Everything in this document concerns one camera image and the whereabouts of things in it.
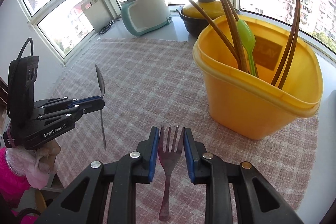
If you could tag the metal fork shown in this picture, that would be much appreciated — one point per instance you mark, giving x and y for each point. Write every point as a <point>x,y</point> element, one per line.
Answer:
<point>169,161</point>

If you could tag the yellow clay pot lid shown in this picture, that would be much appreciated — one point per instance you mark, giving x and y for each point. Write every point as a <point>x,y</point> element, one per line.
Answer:
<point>210,8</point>

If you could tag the person's left hand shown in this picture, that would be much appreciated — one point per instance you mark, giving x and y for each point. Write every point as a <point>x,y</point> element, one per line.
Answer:
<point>52,158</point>

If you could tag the person's left forearm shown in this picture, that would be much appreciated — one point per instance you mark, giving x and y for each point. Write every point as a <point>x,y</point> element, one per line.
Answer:
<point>13,176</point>

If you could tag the pink checked tablecloth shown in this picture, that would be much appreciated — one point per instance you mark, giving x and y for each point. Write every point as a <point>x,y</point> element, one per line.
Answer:
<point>147,77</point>

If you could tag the metal spoon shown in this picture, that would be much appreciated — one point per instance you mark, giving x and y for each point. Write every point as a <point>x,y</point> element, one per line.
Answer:
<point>99,79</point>

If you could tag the black clay pot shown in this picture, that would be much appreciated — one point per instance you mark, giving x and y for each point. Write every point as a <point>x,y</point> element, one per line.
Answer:
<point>190,23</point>

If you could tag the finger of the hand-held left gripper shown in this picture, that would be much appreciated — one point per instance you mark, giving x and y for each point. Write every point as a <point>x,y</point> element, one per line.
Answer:
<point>89,100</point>
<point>90,108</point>

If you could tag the black scissors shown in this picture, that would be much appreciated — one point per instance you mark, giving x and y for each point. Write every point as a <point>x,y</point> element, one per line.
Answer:
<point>109,26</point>

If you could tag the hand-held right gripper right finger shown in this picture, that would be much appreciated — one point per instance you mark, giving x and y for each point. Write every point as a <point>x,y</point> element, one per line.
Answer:
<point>187,154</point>

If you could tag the white cutting board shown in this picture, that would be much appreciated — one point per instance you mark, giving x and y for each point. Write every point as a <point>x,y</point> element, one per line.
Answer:
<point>99,14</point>

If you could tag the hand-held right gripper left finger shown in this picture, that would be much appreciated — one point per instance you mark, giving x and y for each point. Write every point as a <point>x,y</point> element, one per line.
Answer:
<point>155,153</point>

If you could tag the green plastic spoon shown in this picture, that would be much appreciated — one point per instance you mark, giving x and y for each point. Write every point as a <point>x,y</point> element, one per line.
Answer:
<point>246,35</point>

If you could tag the yellow plastic container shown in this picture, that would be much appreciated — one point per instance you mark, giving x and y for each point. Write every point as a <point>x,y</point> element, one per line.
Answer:
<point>249,108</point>

